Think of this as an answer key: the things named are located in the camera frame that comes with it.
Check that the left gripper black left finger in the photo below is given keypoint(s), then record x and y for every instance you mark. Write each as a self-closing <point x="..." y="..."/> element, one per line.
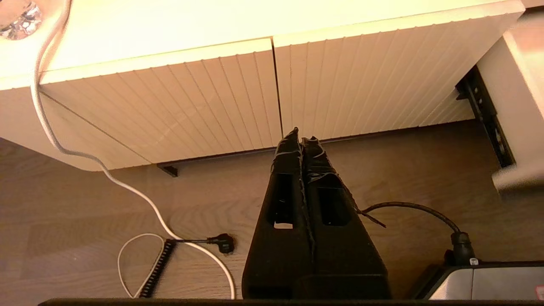
<point x="280" y="255"/>

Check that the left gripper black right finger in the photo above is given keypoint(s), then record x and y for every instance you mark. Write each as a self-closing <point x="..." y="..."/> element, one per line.
<point x="344" y="255"/>

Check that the white ribbed drawer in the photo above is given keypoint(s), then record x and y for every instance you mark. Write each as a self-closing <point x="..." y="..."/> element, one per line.
<point x="518" y="106"/>

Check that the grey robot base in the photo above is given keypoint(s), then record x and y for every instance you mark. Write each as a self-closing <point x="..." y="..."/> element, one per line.
<point x="488" y="282"/>

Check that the white TV cabinet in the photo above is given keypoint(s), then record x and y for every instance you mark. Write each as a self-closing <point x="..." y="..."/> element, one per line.
<point x="170" y="21"/>

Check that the white ribbed cabinet front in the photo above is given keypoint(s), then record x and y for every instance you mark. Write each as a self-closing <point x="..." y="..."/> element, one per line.
<point x="170" y="106"/>
<point x="374" y="80"/>

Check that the clear glass cup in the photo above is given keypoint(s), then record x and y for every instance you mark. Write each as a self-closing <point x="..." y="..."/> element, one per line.
<point x="19" y="21"/>

